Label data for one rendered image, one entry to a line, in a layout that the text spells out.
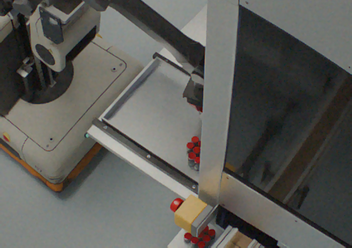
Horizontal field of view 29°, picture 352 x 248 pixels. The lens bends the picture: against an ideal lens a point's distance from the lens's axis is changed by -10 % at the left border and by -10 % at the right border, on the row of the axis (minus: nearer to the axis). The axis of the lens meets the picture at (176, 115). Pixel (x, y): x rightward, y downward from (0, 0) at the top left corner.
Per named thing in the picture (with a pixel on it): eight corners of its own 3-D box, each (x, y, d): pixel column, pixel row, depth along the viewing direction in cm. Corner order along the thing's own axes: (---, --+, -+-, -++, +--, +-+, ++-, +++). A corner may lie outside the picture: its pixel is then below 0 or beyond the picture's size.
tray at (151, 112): (251, 121, 216) (252, 115, 212) (198, 187, 205) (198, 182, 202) (157, 63, 226) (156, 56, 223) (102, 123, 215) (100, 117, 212)
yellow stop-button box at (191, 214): (212, 218, 191) (214, 207, 185) (195, 237, 189) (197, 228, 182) (189, 203, 194) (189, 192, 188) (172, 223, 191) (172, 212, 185)
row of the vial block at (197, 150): (229, 123, 215) (231, 114, 211) (192, 168, 208) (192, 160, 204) (223, 118, 216) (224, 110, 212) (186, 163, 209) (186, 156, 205)
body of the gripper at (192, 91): (217, 111, 202) (219, 95, 195) (181, 98, 203) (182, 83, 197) (225, 92, 205) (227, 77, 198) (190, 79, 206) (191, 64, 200)
